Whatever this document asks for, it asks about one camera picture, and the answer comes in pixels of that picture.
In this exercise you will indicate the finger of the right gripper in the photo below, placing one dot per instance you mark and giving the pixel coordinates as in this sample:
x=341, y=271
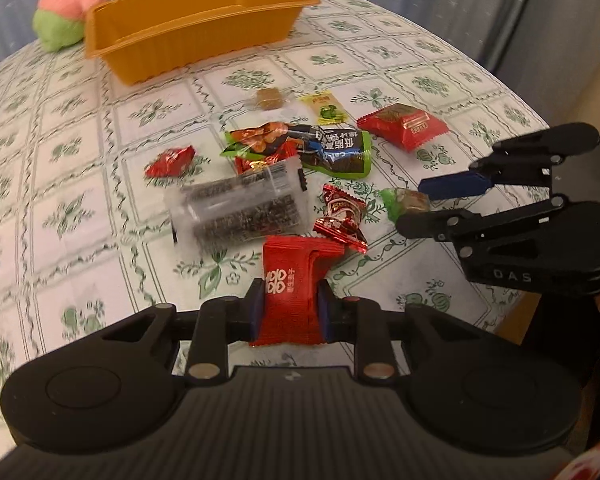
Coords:
x=525, y=160
x=462, y=227

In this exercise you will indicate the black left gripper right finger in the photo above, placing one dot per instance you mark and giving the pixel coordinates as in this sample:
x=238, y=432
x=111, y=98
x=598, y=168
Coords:
x=361, y=323

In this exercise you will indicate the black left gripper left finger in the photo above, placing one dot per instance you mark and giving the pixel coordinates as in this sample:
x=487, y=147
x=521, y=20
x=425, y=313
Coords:
x=221, y=321

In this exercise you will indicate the red double-happiness snack packet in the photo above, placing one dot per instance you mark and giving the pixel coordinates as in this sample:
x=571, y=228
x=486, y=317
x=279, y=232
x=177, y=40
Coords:
x=292, y=267

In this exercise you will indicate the yellow green candy packet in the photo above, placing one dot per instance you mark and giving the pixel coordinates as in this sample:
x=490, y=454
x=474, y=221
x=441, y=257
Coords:
x=325, y=107

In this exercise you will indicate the clear tube of dark snacks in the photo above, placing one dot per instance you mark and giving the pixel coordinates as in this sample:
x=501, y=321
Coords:
x=211, y=216

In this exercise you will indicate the green-wrapped brown candy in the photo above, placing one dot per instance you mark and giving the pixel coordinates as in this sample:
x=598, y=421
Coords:
x=400, y=201

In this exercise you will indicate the dark red foil candy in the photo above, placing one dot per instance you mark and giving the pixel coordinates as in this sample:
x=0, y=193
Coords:
x=342, y=219

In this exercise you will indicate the large red snack packet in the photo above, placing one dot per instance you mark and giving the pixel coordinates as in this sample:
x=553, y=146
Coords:
x=404, y=126

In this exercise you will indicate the small red candy packet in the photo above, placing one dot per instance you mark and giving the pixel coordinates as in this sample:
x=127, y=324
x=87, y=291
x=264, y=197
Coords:
x=171, y=163

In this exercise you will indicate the floral green white tablecloth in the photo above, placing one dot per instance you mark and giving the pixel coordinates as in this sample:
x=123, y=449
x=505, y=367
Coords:
x=85, y=238

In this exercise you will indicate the red foil snack under sausage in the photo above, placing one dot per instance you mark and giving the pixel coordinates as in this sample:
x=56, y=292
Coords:
x=246, y=161

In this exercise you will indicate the clear-wrapped brown candy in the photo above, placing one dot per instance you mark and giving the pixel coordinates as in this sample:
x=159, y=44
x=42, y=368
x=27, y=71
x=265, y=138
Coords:
x=270, y=98

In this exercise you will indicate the orange plastic tray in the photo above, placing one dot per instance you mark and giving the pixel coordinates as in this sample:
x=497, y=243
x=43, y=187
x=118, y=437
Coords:
x=141, y=39

